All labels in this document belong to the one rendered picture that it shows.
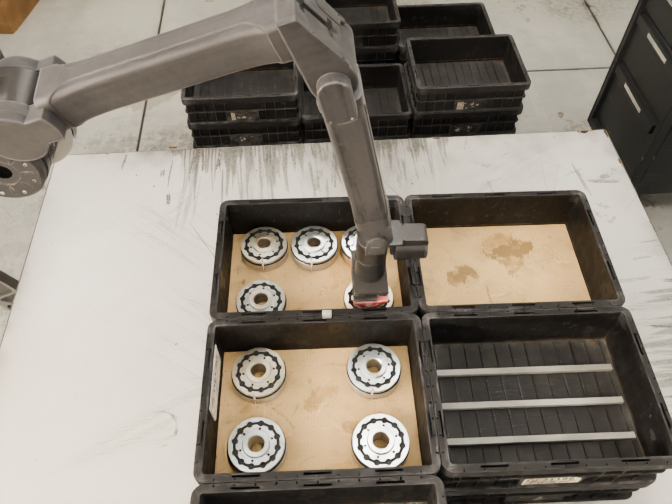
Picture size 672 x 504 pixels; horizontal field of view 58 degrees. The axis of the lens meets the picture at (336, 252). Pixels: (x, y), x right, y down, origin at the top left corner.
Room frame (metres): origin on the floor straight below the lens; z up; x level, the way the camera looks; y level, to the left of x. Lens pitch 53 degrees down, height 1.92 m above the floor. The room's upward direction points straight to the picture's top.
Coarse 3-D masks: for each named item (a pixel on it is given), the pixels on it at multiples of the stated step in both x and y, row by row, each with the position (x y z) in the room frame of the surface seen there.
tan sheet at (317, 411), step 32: (224, 352) 0.56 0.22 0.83; (288, 352) 0.56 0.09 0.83; (320, 352) 0.56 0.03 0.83; (352, 352) 0.56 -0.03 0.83; (224, 384) 0.49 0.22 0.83; (288, 384) 0.49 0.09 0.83; (320, 384) 0.49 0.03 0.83; (224, 416) 0.43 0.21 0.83; (256, 416) 0.43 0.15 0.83; (288, 416) 0.43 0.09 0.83; (320, 416) 0.43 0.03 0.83; (352, 416) 0.43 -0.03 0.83; (224, 448) 0.37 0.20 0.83; (256, 448) 0.37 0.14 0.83; (288, 448) 0.37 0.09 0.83; (320, 448) 0.37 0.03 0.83; (416, 448) 0.37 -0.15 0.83
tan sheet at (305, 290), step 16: (240, 240) 0.84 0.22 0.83; (288, 240) 0.84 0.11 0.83; (240, 256) 0.80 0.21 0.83; (288, 256) 0.80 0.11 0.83; (240, 272) 0.75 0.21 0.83; (256, 272) 0.75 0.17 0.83; (272, 272) 0.75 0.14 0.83; (288, 272) 0.75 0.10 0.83; (304, 272) 0.75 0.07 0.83; (320, 272) 0.75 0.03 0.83; (336, 272) 0.75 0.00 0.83; (240, 288) 0.71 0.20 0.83; (288, 288) 0.71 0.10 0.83; (304, 288) 0.71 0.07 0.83; (320, 288) 0.71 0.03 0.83; (336, 288) 0.71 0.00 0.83; (288, 304) 0.67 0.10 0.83; (304, 304) 0.67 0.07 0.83; (320, 304) 0.67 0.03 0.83; (336, 304) 0.67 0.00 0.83; (400, 304) 0.67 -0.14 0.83
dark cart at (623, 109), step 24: (648, 0) 2.02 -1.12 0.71; (648, 24) 1.94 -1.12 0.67; (624, 48) 2.03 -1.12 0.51; (648, 48) 1.90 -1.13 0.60; (624, 72) 1.96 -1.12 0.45; (648, 72) 1.84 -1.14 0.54; (600, 96) 2.03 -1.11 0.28; (624, 96) 1.91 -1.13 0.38; (648, 96) 1.77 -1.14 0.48; (600, 120) 1.99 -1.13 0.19; (624, 120) 1.84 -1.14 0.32; (648, 120) 1.69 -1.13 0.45; (624, 144) 1.77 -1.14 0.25; (648, 144) 1.62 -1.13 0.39; (648, 168) 1.61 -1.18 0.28; (648, 192) 1.62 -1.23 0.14
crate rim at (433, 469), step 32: (224, 320) 0.58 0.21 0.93; (256, 320) 0.58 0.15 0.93; (288, 320) 0.58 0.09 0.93; (320, 320) 0.58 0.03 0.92; (352, 320) 0.58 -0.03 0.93; (384, 320) 0.58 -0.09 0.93; (416, 320) 0.58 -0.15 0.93; (224, 480) 0.28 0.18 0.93; (256, 480) 0.28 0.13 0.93; (288, 480) 0.28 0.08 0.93
